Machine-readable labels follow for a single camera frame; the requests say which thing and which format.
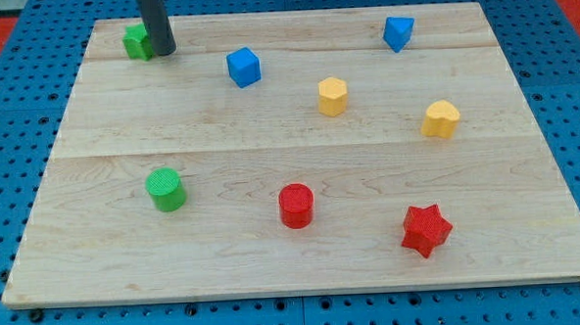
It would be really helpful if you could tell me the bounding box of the green cylinder block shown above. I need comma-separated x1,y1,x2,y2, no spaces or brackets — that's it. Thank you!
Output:
145,166,187,212

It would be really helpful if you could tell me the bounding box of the yellow heart block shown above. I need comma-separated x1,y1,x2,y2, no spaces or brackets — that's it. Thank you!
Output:
420,100,460,139

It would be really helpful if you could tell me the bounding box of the light wooden board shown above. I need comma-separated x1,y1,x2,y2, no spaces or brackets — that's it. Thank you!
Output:
3,3,580,309

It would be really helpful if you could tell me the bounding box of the yellow hexagon block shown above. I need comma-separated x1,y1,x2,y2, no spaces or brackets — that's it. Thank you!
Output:
317,77,348,117

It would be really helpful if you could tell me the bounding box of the red cylinder block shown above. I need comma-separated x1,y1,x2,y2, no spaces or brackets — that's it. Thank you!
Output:
278,184,314,229

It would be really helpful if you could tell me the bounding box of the blue cube block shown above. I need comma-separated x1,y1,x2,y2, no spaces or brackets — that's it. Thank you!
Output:
225,47,262,88

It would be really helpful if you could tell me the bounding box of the red star block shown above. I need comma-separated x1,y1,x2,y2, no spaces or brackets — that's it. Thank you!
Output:
402,204,453,258

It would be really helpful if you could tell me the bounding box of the green star block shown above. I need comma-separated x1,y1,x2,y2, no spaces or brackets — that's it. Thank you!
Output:
121,23,154,61

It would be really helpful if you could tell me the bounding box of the blue triangle block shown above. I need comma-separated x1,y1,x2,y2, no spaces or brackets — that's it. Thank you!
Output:
382,17,415,53

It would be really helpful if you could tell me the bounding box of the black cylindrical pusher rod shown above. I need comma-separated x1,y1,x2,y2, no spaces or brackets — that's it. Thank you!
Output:
135,0,176,56

